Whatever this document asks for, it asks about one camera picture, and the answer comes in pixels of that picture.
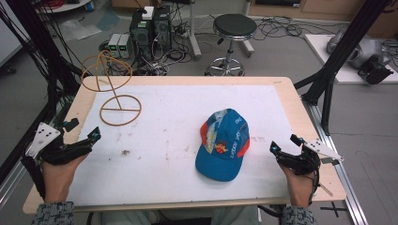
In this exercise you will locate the person's legs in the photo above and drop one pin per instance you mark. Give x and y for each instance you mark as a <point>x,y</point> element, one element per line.
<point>131,218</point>

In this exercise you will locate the aluminium rail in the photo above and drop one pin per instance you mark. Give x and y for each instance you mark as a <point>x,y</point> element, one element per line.
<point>347,184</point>

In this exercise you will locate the white table mat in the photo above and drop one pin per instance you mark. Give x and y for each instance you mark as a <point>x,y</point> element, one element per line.
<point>162,162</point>

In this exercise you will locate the black device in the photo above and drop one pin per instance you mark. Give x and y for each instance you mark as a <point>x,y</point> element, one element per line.
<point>375,72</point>

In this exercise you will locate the white box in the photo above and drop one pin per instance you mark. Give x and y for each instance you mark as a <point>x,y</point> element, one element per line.
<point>148,13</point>

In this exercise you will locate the black round stool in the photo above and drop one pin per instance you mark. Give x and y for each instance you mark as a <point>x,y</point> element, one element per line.
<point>234,26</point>

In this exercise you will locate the black metal frame strut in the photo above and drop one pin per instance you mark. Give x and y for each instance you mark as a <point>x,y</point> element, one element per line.
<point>43,47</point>
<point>341,50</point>

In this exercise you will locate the black computer tower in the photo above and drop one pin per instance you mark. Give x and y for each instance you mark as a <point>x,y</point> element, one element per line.
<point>162,29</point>
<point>142,36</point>

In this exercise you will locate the person's left hand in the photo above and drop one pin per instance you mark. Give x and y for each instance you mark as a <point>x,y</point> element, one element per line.
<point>59,181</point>

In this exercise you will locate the grey power supply unit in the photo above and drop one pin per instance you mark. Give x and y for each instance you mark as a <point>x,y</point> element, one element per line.
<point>124,46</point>
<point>114,45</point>

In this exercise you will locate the grey rounded device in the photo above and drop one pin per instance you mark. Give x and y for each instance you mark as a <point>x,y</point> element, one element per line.
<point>366,50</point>

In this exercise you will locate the white table leg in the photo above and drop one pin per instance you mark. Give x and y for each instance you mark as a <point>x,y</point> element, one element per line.
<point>194,34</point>

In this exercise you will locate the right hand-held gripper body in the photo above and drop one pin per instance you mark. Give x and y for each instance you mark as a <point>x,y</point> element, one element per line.
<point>302,162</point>

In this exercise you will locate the blue baseball cap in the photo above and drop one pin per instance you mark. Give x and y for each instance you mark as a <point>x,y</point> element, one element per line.
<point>223,150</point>

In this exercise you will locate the person's right hand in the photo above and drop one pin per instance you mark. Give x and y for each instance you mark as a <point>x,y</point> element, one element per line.
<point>298,187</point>

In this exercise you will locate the white floor board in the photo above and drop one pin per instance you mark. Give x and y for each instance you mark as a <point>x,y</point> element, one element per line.
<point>341,73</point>

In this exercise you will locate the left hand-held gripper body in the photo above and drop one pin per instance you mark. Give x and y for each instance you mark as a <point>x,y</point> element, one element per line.
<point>47,137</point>

